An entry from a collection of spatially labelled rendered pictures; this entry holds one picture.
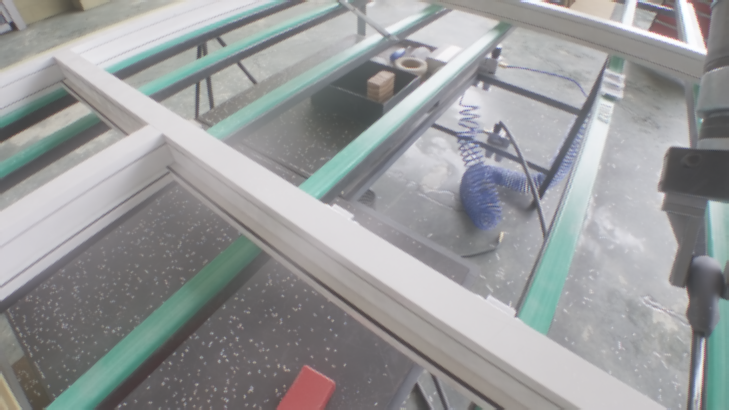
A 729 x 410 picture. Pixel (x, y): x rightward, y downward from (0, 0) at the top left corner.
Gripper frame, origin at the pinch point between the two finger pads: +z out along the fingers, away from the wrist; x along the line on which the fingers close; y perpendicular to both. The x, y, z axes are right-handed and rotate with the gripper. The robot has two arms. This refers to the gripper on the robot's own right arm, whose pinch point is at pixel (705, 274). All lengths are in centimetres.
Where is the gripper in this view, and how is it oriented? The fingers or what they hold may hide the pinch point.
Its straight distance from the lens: 51.5
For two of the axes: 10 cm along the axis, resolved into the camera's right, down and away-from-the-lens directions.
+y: -6.6, 0.0, -7.5
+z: -1.5, 9.8, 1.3
